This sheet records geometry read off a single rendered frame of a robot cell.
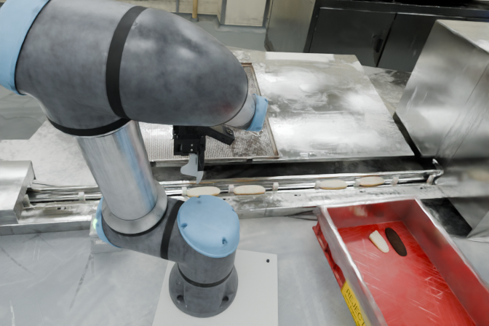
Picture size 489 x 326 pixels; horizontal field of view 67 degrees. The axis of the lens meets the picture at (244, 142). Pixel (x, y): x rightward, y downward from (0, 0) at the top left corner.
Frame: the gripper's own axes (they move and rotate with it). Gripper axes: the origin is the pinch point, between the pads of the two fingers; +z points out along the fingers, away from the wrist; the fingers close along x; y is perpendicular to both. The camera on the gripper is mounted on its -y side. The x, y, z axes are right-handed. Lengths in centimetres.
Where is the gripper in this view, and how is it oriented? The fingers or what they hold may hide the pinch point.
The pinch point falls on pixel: (199, 169)
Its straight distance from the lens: 105.9
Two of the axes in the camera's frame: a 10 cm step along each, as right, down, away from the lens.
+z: -1.2, 7.8, 6.1
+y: -9.7, 0.2, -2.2
